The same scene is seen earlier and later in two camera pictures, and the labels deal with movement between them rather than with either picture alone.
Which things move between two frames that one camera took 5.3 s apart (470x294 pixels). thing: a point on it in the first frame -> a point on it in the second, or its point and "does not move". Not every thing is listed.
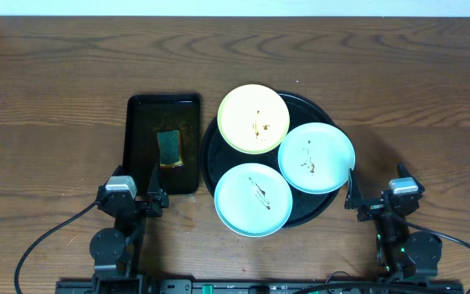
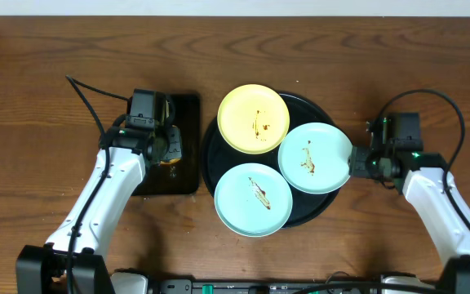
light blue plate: [316, 158] does not move
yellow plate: [254, 118] does not move
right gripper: [371, 207] -> [357, 162]
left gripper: [139, 204] -> [171, 144]
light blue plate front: [254, 199] does not move
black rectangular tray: [144, 116] does not move
